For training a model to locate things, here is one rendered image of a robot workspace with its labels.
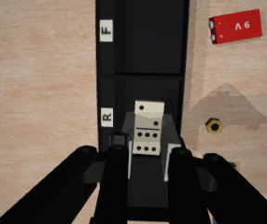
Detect white domino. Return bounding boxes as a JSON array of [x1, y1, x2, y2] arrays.
[[133, 99, 164, 155]]

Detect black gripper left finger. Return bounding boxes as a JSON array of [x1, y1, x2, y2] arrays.
[[0, 112, 135, 224]]

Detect red nine-volt battery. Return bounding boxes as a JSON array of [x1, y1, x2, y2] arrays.
[[208, 9, 262, 44]]

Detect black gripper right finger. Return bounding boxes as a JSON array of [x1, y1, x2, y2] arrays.
[[160, 114, 267, 224]]

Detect brass hex nut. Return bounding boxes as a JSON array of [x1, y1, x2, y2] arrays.
[[205, 118, 223, 134]]

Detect black divided tray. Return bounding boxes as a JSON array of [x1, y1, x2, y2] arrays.
[[95, 0, 190, 222]]

